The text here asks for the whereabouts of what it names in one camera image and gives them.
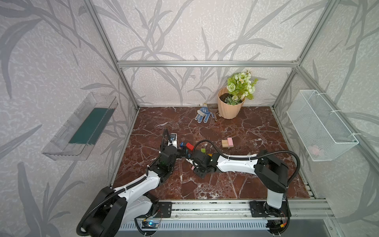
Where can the green white artificial flowers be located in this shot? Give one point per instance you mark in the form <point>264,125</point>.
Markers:
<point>240,87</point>

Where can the red block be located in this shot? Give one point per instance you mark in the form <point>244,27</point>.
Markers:
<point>189,146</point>

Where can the aluminium frame crossbar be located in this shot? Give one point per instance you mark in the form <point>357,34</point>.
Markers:
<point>244,64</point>

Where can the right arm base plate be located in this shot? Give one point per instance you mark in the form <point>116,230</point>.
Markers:
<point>260,208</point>

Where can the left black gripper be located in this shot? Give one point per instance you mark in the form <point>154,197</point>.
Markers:
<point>180,151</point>

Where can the natural wood block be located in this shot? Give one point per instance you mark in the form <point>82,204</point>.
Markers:
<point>225,143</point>

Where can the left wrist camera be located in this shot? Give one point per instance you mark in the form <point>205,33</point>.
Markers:
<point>173,140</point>

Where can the clear plastic wall tray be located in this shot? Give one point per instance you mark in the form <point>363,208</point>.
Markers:
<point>59,149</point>

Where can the beige flower pot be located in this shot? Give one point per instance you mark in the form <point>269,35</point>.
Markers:
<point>225,110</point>

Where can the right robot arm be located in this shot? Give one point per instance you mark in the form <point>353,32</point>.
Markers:
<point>270,170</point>

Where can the aluminium front rail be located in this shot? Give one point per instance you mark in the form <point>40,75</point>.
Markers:
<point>238,209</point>

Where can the green mat in tray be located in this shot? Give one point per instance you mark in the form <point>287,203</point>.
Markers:
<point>91,129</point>

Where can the pink block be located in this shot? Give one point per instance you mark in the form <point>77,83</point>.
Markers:
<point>230,142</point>

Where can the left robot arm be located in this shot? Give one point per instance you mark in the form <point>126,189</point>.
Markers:
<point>114,207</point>

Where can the white wire mesh basket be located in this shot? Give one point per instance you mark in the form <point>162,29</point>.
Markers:
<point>317,123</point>

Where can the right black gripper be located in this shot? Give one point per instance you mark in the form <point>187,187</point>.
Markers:
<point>194,160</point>

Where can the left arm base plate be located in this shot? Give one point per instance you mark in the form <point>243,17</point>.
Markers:
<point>161,209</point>

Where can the blue white garden glove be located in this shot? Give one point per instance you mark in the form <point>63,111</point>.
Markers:
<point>203,115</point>

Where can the left controller board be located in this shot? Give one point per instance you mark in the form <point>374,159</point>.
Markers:
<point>150,224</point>

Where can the small brown rake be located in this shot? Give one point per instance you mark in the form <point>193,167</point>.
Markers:
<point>213,109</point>

